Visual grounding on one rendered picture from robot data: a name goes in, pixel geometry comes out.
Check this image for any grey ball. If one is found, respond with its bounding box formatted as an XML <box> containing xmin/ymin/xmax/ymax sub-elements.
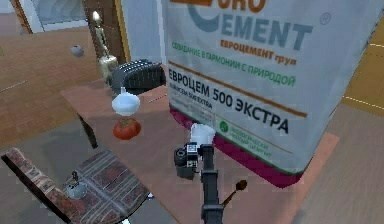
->
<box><xmin>69</xmin><ymin>44</ymin><xmax>85</xmax><ymax>58</ymax></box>

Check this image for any white framed window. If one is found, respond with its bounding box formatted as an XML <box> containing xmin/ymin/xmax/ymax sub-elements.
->
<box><xmin>19</xmin><ymin>0</ymin><xmax>90</xmax><ymax>33</ymax></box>

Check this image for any black toaster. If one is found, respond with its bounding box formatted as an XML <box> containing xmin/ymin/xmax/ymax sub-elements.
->
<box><xmin>111</xmin><ymin>59</ymin><xmax>167</xmax><ymax>96</ymax></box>

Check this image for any brown wooden table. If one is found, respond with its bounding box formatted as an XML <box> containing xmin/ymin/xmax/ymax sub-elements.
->
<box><xmin>59</xmin><ymin>65</ymin><xmax>341</xmax><ymax>224</ymax></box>

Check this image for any golden statuette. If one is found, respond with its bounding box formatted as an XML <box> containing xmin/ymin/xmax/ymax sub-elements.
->
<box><xmin>91</xmin><ymin>10</ymin><xmax>119</xmax><ymax>85</ymax></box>

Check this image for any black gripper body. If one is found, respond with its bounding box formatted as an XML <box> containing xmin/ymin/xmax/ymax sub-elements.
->
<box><xmin>173</xmin><ymin>147</ymin><xmax>198</xmax><ymax>181</ymax></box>

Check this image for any red tomato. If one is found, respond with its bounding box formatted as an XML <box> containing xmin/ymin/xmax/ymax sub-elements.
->
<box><xmin>112</xmin><ymin>117</ymin><xmax>142</xmax><ymax>141</ymax></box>

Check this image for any dark brown wooden door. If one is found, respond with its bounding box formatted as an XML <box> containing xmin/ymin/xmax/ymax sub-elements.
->
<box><xmin>82</xmin><ymin>0</ymin><xmax>132</xmax><ymax>65</ymax></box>

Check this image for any brown wooden spoon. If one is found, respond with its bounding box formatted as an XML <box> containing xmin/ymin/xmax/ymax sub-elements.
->
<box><xmin>221</xmin><ymin>179</ymin><xmax>249</xmax><ymax>210</ymax></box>

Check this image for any white mug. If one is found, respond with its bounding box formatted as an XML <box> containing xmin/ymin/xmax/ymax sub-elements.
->
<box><xmin>189</xmin><ymin>122</ymin><xmax>217</xmax><ymax>147</ymax></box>

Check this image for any patterned cushioned chair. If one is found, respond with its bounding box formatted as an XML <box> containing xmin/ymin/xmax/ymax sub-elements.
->
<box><xmin>0</xmin><ymin>146</ymin><xmax>151</xmax><ymax>224</ymax></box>

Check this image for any white printed cement sack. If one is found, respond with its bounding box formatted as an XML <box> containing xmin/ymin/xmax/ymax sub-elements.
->
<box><xmin>161</xmin><ymin>0</ymin><xmax>384</xmax><ymax>190</ymax></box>

